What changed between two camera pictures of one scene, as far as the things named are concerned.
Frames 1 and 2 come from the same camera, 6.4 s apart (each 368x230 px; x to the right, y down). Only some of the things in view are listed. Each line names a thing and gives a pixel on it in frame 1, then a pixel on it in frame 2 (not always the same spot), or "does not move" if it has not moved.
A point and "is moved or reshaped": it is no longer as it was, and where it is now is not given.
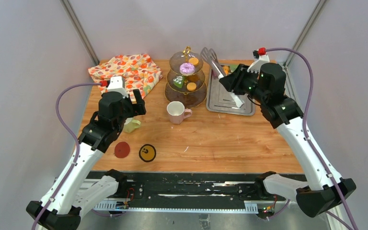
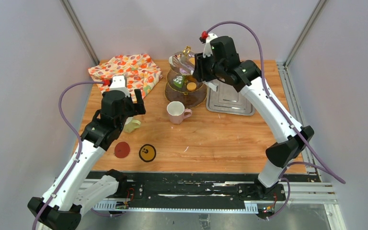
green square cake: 178,81 does not move
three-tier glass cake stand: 185,85 does not move
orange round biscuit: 191,86 does not move
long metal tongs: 211,57 is moved or reshaped
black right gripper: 233,81 to 199,73
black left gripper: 140,102 does not move
